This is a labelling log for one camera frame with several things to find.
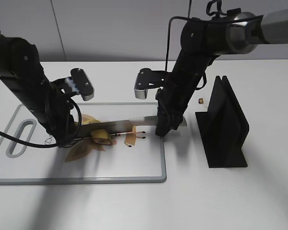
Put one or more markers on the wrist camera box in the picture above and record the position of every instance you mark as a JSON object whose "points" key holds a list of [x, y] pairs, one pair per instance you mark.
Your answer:
{"points": [[80, 83], [149, 79]]}

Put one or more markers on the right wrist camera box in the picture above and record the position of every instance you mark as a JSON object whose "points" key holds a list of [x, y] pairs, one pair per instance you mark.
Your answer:
{"points": [[149, 79]]}

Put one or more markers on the white grey-rimmed cutting board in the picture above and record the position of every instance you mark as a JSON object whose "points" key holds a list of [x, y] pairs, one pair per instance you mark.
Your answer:
{"points": [[137, 157]]}

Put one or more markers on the black knife stand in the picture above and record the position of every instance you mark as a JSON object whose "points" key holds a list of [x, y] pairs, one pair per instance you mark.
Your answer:
{"points": [[223, 127]]}

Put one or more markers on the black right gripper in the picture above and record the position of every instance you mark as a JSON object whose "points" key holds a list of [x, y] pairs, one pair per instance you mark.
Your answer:
{"points": [[173, 99]]}

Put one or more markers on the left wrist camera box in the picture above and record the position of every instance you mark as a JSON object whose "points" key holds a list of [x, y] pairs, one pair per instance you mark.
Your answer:
{"points": [[80, 83]]}

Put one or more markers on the small yellow-black crumb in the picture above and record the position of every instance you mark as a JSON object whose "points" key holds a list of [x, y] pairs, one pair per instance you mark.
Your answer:
{"points": [[201, 101]]}

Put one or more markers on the white-handled kitchen knife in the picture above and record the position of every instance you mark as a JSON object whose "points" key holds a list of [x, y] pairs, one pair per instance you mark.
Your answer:
{"points": [[126, 126]]}

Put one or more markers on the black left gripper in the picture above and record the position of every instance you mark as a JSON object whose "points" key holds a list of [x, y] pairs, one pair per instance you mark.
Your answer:
{"points": [[52, 105]]}

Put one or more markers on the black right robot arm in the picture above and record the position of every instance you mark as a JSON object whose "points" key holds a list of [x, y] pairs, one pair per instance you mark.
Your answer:
{"points": [[233, 33]]}

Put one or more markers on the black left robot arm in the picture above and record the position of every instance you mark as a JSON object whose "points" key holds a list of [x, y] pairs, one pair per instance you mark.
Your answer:
{"points": [[22, 73]]}

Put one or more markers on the yellow banana with brown stem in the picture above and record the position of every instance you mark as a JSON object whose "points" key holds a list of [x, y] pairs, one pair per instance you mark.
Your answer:
{"points": [[98, 135]]}

